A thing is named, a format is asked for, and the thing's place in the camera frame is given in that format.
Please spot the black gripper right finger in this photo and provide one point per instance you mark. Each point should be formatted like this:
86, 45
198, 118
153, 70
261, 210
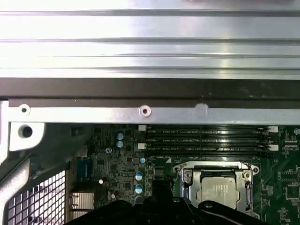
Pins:
185, 213

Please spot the black RAM slot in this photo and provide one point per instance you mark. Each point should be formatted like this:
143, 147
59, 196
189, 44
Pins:
234, 128
234, 136
234, 152
234, 145

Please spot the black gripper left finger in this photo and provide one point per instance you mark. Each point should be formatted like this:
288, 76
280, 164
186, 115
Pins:
140, 213

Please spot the silver CPU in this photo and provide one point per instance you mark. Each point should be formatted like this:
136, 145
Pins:
218, 189

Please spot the metal rear port block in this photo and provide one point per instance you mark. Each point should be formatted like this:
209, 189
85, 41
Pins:
84, 170

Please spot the black PC case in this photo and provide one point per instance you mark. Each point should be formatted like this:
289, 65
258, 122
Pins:
150, 89

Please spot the thin metal locking lever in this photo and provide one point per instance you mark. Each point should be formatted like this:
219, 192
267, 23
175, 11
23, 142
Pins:
246, 187

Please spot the CPU socket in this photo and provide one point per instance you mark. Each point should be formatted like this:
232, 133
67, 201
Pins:
211, 169

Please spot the blue-topped capacitor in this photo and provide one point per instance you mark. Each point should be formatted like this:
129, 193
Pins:
139, 188
120, 143
142, 160
120, 136
139, 175

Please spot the green motherboard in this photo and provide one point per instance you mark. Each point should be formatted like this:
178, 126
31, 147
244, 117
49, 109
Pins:
112, 164

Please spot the metal socket cover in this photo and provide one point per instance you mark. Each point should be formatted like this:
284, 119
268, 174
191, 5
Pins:
241, 192

